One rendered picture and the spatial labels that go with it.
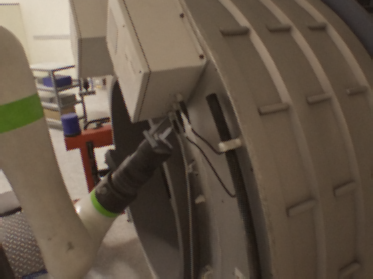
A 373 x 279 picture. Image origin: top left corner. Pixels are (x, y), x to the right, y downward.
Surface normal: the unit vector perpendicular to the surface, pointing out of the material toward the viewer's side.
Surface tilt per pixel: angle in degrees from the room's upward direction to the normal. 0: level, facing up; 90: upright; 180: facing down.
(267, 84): 49
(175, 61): 43
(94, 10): 55
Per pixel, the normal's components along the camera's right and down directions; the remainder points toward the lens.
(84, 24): 0.33, -0.26
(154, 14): 0.27, -0.46
